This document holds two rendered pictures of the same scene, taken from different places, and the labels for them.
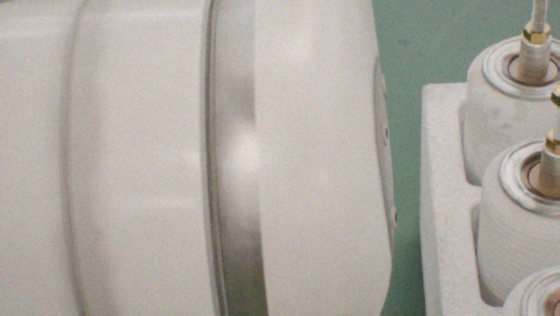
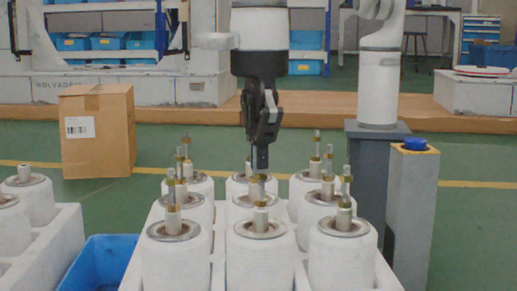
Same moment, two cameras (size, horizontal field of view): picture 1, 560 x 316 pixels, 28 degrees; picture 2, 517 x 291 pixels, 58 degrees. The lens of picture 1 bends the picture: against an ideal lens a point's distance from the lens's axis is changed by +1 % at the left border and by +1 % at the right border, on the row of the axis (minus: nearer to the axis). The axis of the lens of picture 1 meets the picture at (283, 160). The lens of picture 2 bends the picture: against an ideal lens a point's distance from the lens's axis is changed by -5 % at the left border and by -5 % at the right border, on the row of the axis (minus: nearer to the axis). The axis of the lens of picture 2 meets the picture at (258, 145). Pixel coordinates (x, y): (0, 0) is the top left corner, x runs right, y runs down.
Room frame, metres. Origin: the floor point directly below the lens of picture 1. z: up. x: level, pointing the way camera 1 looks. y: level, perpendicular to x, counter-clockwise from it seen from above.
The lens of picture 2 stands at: (1.25, -0.41, 0.53)
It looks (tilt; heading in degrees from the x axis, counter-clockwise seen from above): 14 degrees down; 171
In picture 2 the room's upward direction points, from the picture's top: straight up
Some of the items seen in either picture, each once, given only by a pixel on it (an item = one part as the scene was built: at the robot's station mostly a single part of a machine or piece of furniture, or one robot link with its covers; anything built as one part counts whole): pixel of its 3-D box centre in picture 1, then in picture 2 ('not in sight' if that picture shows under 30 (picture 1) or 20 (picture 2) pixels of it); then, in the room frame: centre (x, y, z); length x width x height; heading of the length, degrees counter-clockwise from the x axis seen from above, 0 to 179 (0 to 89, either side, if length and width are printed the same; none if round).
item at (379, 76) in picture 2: not in sight; (378, 88); (0.20, 0.03, 0.39); 0.09 x 0.09 x 0.17; 72
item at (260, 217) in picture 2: not in sight; (260, 219); (0.63, -0.31, 0.26); 0.02 x 0.02 x 0.03
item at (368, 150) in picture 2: not in sight; (372, 187); (0.20, 0.03, 0.15); 0.15 x 0.15 x 0.30; 72
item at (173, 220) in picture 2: not in sight; (173, 221); (0.62, -0.43, 0.26); 0.02 x 0.02 x 0.03
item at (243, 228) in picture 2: not in sight; (260, 228); (0.63, -0.31, 0.25); 0.08 x 0.08 x 0.01
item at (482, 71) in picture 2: not in sight; (481, 70); (-1.19, 1.25, 0.29); 0.30 x 0.30 x 0.06
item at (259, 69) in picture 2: not in sight; (259, 81); (0.63, -0.31, 0.45); 0.08 x 0.08 x 0.09
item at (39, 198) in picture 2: not in sight; (31, 225); (0.35, -0.70, 0.16); 0.10 x 0.10 x 0.18
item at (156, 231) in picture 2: not in sight; (174, 230); (0.62, -0.43, 0.25); 0.08 x 0.08 x 0.01
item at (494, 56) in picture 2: not in sight; (493, 63); (-3.14, 2.72, 0.19); 0.50 x 0.41 x 0.37; 167
